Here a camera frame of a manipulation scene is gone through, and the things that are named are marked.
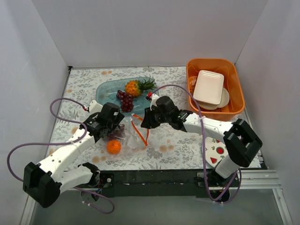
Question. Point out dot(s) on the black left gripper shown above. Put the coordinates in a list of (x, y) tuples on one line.
[(112, 128)]

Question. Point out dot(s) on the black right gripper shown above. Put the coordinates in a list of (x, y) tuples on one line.
[(149, 119)]

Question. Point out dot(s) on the purple fake grape bunch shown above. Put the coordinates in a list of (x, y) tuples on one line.
[(118, 132), (126, 101)]

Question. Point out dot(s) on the clear zip top bag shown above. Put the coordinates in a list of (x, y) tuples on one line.
[(136, 138)]

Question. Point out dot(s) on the fake pineapple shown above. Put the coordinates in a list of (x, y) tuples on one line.
[(136, 88)]

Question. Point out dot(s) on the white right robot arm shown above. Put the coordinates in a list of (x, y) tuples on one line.
[(240, 140)]

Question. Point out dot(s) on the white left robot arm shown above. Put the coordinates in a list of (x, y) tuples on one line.
[(46, 180)]

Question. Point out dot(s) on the fake orange fruit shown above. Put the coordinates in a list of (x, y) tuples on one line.
[(113, 147)]

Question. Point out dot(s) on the teal transparent plastic tray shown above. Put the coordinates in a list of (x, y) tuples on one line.
[(107, 91)]

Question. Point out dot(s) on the white rectangular plate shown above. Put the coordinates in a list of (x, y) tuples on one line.
[(208, 87)]

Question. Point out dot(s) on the orange plastic basket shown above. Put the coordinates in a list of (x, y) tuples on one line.
[(231, 82)]

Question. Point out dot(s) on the cream round plate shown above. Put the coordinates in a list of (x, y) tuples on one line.
[(225, 98)]

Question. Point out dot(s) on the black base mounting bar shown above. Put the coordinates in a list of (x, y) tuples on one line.
[(150, 183)]

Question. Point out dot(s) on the watermelon pattern round plate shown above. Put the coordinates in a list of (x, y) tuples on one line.
[(215, 151)]

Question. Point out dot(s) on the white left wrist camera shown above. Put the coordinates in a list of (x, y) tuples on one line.
[(94, 107)]

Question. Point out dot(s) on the aluminium frame rail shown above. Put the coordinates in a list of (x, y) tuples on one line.
[(261, 200)]

